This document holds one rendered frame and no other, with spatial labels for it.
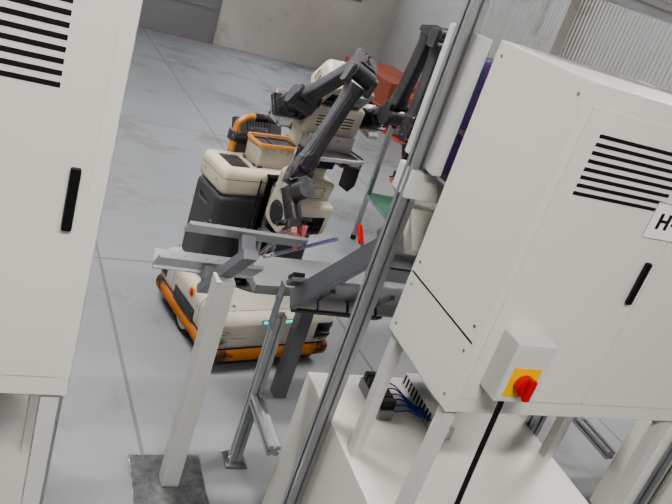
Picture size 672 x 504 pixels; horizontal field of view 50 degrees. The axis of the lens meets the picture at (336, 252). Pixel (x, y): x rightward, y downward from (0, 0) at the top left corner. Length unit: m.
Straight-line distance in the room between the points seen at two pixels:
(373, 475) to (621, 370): 0.67
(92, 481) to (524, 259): 1.69
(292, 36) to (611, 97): 9.41
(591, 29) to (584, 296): 6.46
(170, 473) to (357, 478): 0.85
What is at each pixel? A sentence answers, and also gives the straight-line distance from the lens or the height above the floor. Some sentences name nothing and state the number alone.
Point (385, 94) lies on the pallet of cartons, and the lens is 8.92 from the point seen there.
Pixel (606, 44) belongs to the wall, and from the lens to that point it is 7.71.
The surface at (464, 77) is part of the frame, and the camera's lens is 1.64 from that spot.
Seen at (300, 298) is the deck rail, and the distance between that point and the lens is 2.32.
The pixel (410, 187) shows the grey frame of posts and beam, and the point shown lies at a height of 1.34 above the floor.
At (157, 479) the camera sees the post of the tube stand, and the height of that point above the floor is 0.01.
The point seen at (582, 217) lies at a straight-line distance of 1.44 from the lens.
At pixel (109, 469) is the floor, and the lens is 2.65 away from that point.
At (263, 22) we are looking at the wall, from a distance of 10.47.
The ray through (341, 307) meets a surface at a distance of 2.47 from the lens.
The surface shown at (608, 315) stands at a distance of 1.63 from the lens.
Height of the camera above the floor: 1.81
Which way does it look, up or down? 23 degrees down
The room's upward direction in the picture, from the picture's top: 19 degrees clockwise
